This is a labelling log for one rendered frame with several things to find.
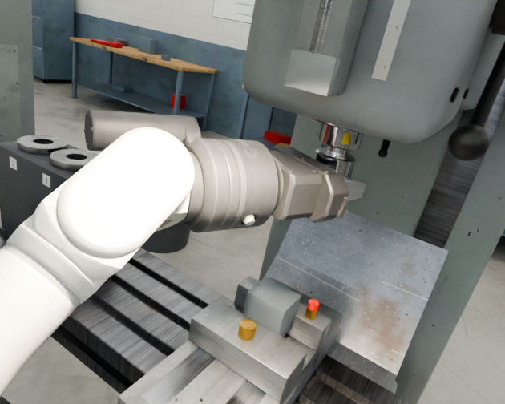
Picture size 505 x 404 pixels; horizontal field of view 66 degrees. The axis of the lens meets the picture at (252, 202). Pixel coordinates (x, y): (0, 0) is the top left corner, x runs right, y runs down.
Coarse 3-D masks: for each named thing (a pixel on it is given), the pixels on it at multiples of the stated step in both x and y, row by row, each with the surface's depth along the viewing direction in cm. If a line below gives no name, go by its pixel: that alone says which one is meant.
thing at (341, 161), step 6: (318, 150) 44; (324, 150) 45; (318, 156) 44; (324, 156) 43; (330, 156) 43; (336, 156) 43; (342, 156) 44; (348, 156) 44; (324, 162) 43; (330, 162) 43; (336, 162) 43; (342, 162) 43; (348, 162) 43; (354, 162) 44
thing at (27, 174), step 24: (0, 144) 75; (24, 144) 73; (48, 144) 76; (0, 168) 76; (24, 168) 72; (48, 168) 69; (72, 168) 69; (0, 192) 78; (24, 192) 74; (48, 192) 70; (24, 216) 76
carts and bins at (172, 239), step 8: (176, 224) 244; (184, 224) 249; (160, 232) 242; (168, 232) 244; (176, 232) 247; (184, 232) 253; (152, 240) 244; (160, 240) 245; (168, 240) 247; (176, 240) 250; (184, 240) 258; (144, 248) 248; (152, 248) 247; (160, 248) 248; (168, 248) 250; (176, 248) 254
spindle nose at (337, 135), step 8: (328, 128) 42; (336, 128) 41; (320, 136) 44; (328, 136) 42; (336, 136) 42; (352, 136) 41; (360, 136) 42; (328, 144) 42; (336, 144) 42; (344, 144) 42; (352, 144) 42; (360, 144) 43
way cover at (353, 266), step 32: (320, 224) 86; (352, 224) 84; (288, 256) 88; (320, 256) 85; (352, 256) 82; (384, 256) 80; (416, 256) 77; (320, 288) 83; (352, 288) 81; (384, 288) 79; (416, 288) 76; (352, 320) 78; (384, 320) 76; (416, 320) 75; (352, 352) 75; (384, 352) 74; (384, 384) 70
